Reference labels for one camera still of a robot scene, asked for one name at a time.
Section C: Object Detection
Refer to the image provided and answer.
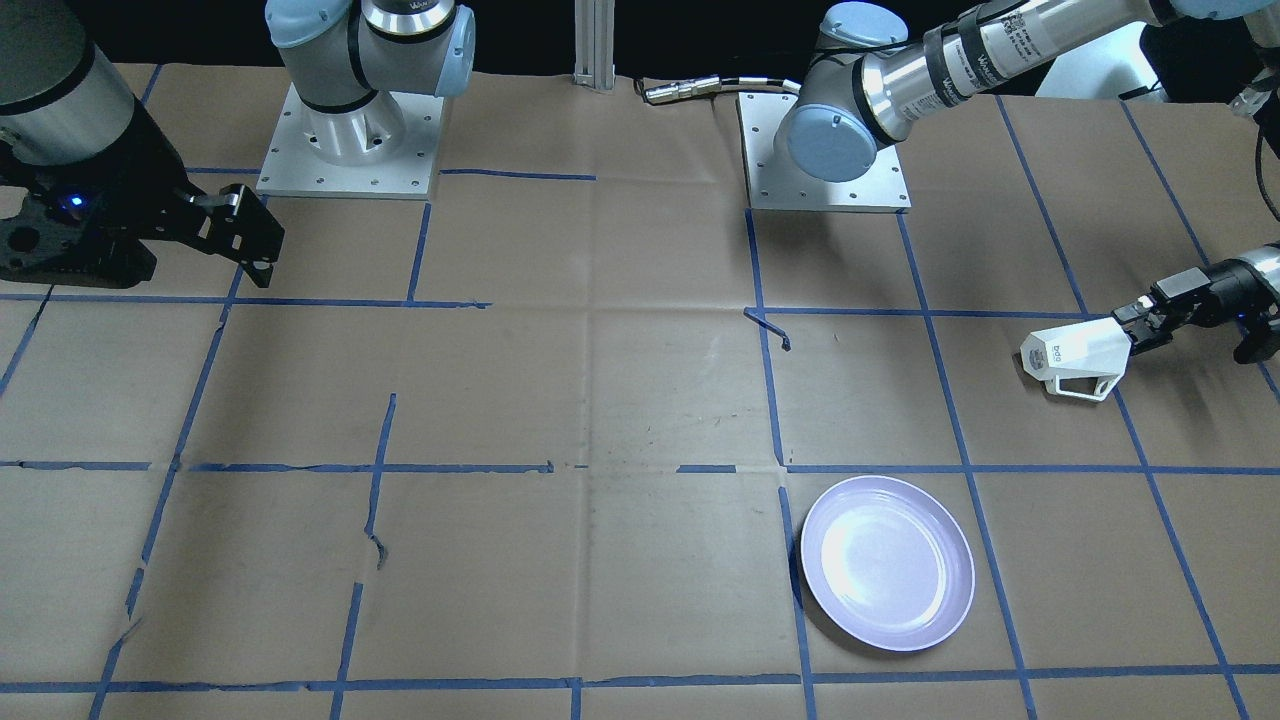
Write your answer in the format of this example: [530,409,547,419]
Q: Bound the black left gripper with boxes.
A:
[1112,255,1276,356]

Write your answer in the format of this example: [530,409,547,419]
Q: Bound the lilac plate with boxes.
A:
[797,475,977,653]

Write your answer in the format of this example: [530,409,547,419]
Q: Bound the aluminium frame post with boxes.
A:
[572,0,616,94]

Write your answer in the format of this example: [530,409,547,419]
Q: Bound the silver cable connector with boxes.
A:
[640,76,801,106]

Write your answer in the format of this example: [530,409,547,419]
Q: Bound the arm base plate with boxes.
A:
[256,87,448,201]
[739,92,913,214]

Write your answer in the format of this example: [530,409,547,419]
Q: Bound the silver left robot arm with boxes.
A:
[776,1,1279,364]

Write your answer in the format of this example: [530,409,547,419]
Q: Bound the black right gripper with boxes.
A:
[1,102,284,290]

